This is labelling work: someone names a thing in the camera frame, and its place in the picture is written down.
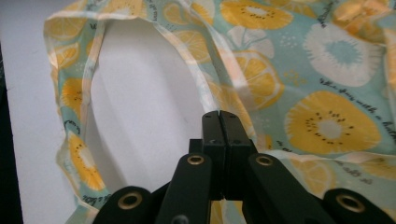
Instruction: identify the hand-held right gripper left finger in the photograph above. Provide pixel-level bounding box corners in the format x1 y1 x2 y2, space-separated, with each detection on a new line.
189 110 227 201

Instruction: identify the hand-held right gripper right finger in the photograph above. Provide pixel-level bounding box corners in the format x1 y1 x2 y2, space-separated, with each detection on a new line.
219 110 260 201

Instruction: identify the orange slice print fabric bag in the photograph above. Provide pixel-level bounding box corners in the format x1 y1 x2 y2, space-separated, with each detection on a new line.
43 0 396 224

